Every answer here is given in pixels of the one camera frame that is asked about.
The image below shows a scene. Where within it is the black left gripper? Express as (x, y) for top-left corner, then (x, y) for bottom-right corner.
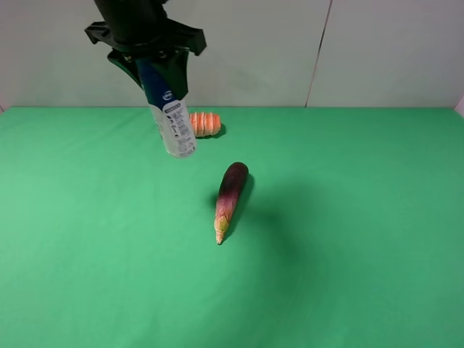
(85, 0), (207, 99)

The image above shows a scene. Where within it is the purple toy eggplant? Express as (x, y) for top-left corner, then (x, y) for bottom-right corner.
(214, 162), (249, 245)

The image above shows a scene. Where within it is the orange sliced bread loaf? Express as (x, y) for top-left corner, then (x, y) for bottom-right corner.
(190, 112), (222, 138)

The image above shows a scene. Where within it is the blue and white bottle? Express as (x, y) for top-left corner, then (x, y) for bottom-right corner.
(136, 58), (196, 158)

